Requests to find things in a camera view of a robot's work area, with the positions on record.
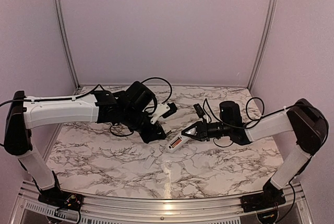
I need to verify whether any front aluminium rail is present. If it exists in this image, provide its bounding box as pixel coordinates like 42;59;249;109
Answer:
9;181;314;223

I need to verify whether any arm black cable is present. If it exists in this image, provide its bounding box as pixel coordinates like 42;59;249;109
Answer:
0;77;173;137
202;96;328;204

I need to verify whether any right aluminium frame post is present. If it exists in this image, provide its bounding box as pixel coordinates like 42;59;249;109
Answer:
248;0;277;89

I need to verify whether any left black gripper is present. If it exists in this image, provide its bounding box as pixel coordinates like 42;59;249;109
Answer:
122;105;168;144

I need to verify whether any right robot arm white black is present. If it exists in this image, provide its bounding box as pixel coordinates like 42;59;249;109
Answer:
181;99;329;207

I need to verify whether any white battery cover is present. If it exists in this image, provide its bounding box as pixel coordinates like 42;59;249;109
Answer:
143;156;155;169

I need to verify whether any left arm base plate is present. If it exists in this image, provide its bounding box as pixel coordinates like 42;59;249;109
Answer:
38;191;84;211

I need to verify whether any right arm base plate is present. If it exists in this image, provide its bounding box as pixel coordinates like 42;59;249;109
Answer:
241;193;286;213

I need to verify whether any aluminium frame post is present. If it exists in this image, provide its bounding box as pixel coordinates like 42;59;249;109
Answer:
248;0;277;89
54;0;80;90

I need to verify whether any white remote control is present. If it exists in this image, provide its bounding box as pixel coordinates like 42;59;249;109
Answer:
165;126;196;153

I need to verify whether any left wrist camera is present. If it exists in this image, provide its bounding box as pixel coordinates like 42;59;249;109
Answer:
150;102;177;124

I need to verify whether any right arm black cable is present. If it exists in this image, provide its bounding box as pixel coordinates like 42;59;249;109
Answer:
202;96;328;204

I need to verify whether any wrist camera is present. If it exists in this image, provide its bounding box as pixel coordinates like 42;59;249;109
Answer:
193;103;206;119
150;102;177;124

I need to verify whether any left aluminium frame post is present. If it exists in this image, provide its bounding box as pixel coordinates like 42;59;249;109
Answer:
54;0;80;90

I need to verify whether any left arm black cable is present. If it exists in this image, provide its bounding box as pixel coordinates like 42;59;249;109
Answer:
0;77;173;137

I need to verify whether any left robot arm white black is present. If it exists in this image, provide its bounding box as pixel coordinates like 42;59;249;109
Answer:
2;81;170;206

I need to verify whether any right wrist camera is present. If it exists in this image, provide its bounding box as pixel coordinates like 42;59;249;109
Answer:
193;103;206;119

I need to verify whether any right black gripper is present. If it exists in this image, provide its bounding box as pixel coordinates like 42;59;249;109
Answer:
182;119;232;142

